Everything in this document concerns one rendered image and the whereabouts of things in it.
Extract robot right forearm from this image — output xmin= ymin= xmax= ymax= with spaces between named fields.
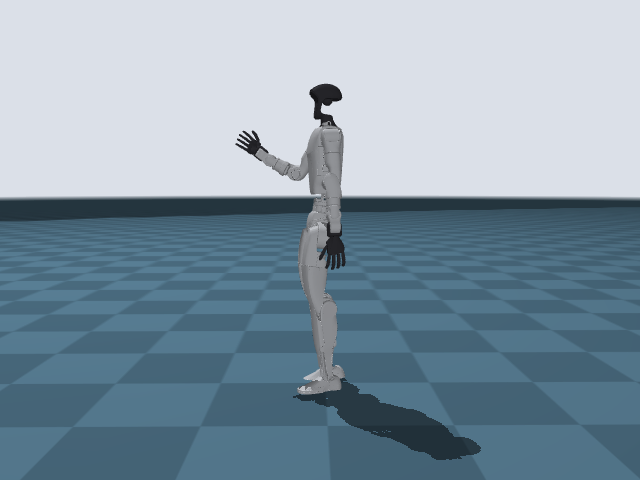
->
xmin=255 ymin=148 xmax=295 ymax=176

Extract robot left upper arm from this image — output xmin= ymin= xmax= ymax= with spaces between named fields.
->
xmin=321 ymin=128 xmax=341 ymax=190

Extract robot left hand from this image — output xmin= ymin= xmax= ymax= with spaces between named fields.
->
xmin=319 ymin=222 xmax=345 ymax=270

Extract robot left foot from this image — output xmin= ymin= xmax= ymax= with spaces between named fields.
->
xmin=297 ymin=374 xmax=342 ymax=395

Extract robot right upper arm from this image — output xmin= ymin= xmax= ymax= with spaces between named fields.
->
xmin=288 ymin=149 xmax=308 ymax=181

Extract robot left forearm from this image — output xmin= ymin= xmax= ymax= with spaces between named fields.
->
xmin=324 ymin=173 xmax=342 ymax=233

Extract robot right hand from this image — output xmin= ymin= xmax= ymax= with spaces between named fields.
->
xmin=236 ymin=130 xmax=268 ymax=161

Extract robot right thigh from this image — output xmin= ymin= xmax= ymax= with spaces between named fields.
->
xmin=298 ymin=228 xmax=333 ymax=300

